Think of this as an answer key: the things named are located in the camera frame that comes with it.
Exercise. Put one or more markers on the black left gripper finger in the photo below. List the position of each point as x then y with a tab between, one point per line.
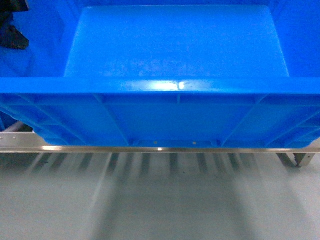
10	37

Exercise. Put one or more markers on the large blue plastic crate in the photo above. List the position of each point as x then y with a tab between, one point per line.
166	73

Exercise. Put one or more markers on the steel roller shelf rack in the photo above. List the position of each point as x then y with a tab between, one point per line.
13	141

